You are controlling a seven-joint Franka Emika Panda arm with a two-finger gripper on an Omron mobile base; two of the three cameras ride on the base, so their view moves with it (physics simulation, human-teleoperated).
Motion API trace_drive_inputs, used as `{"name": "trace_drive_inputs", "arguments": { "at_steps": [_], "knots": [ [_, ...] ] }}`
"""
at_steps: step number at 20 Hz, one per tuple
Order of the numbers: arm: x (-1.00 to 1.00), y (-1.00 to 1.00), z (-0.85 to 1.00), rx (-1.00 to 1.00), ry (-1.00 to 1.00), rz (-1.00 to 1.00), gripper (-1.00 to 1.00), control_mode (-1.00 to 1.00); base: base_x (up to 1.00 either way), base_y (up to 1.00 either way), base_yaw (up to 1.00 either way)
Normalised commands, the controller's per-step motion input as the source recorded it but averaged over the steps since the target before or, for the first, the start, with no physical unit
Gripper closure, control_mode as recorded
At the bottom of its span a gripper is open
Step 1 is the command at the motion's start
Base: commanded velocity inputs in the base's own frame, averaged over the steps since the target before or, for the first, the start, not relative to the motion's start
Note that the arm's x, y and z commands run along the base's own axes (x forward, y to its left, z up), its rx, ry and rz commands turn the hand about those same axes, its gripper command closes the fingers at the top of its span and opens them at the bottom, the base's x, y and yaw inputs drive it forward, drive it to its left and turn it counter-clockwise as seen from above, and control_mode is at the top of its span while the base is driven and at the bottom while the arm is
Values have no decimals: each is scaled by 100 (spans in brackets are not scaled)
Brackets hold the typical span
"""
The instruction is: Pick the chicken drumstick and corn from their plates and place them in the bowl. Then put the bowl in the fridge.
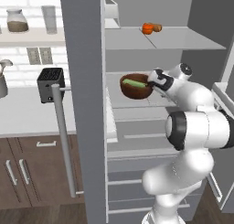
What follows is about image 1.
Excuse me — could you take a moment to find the glass jar with brown contents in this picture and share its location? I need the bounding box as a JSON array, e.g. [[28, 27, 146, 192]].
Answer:
[[5, 7, 30, 33]]

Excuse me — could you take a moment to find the grey fridge door with bins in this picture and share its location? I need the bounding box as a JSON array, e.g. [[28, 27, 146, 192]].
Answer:
[[207, 41, 234, 215]]

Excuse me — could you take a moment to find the brown oval food item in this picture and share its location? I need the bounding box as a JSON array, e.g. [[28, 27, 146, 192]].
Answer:
[[152, 23, 163, 33]]

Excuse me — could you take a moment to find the grey metal kettle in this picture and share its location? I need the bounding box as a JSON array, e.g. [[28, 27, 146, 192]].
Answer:
[[0, 59, 14, 100]]

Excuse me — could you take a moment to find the brown drawer front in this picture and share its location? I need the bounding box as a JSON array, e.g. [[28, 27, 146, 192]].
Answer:
[[0, 134, 79, 157]]

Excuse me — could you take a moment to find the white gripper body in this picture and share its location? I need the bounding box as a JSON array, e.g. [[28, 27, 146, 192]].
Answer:
[[147, 68, 166, 90]]

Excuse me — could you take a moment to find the grey fridge body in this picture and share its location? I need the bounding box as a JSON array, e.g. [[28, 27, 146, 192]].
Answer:
[[103, 0, 234, 224]]

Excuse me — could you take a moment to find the white cupboard door handle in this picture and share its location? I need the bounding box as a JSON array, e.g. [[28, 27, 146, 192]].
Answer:
[[18, 158, 31, 186], [5, 159, 18, 187]]

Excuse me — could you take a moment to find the brown cupboard door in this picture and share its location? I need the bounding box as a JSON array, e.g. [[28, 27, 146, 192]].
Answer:
[[0, 154, 20, 209], [14, 151, 86, 208]]

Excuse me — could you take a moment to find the brown wooden bowl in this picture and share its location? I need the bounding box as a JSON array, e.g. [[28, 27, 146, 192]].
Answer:
[[119, 73, 154, 100]]

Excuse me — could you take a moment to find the grey fridge door handle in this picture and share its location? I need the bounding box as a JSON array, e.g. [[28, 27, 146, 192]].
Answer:
[[50, 83, 85, 198]]

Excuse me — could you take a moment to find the white drawer handle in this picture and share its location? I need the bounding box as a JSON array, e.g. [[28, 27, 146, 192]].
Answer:
[[36, 140, 58, 148]]

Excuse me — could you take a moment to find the black toaster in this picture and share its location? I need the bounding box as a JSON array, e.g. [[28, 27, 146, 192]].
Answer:
[[37, 67, 66, 104]]

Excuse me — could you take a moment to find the white wall shelf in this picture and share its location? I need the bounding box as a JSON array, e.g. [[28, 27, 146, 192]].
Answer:
[[0, 27, 67, 48]]

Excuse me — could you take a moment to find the green corn cob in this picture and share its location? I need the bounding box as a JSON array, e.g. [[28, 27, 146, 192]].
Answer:
[[122, 78, 148, 90]]

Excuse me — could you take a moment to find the grey wall outlet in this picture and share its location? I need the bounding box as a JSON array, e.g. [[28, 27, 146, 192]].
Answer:
[[26, 47, 42, 66], [39, 47, 54, 66]]

